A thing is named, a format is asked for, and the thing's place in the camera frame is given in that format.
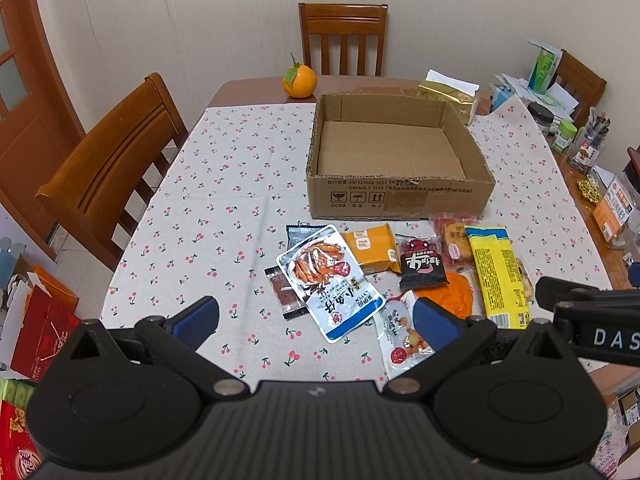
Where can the white cat snack bag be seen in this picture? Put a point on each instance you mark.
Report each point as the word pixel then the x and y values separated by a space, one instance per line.
pixel 401 345

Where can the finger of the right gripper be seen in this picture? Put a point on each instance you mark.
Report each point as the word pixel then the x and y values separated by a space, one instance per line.
pixel 552 292

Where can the black lid glass jar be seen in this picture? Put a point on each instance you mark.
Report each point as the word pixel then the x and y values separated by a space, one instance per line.
pixel 542 116

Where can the glass jar with pens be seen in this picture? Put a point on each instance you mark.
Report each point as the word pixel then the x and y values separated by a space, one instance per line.
pixel 588 146

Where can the orange foil snack bag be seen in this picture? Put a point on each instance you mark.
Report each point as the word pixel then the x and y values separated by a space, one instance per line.
pixel 455 296

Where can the dark brown jerky packet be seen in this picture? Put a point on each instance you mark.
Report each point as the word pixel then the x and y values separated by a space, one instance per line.
pixel 291 306

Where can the green lid bottle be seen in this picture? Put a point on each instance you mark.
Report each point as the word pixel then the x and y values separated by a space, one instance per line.
pixel 564 136

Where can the far wooden chair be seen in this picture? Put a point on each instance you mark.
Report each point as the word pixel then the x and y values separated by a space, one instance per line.
pixel 343 21

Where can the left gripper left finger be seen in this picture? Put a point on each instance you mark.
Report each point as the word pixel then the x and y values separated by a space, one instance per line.
pixel 172 343

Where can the cherry print tablecloth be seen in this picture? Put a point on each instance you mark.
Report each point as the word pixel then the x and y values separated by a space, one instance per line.
pixel 218 221

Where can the gold tissue pack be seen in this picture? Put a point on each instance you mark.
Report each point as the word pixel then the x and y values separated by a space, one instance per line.
pixel 461 95

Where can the light blue box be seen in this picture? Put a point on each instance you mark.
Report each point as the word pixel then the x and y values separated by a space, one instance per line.
pixel 501 94

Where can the wooden chair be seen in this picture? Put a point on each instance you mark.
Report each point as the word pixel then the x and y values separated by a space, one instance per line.
pixel 581 83
pixel 343 21
pixel 88 194

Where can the right wooden chair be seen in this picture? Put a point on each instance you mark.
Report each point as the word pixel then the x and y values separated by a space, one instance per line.
pixel 581 83

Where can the white blue fish snack bag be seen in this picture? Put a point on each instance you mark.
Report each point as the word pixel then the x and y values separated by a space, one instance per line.
pixel 325 274

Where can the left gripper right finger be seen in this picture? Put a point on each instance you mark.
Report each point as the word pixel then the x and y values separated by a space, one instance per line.
pixel 457 345

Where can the red gift bag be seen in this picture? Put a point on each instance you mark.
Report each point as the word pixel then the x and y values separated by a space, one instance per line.
pixel 48 322

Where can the white papers pile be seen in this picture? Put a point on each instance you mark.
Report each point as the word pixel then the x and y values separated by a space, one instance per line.
pixel 560 103

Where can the orange fruit with leaf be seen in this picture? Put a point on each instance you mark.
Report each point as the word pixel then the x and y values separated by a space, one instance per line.
pixel 299 80

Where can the green white carton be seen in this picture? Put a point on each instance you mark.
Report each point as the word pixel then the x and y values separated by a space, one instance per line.
pixel 547 62

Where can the orange square snack packet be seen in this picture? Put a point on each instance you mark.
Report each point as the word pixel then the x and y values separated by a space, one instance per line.
pixel 374 249

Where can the black red snack packet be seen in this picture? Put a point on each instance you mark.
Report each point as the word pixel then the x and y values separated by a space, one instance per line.
pixel 421 263

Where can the gold ornament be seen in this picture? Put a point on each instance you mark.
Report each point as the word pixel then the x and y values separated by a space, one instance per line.
pixel 589 189

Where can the left wooden chair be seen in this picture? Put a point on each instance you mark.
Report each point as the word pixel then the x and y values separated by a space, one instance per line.
pixel 88 194

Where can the yellow blue biscuit pack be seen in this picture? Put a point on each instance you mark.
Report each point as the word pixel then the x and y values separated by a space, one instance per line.
pixel 500 280

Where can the open cardboard box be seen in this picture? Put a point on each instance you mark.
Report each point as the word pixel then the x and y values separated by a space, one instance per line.
pixel 392 157

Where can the wooden door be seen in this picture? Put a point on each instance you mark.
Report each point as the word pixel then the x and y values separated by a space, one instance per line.
pixel 39 126

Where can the orange white medicine box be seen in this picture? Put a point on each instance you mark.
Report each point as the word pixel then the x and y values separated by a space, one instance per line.
pixel 613 212

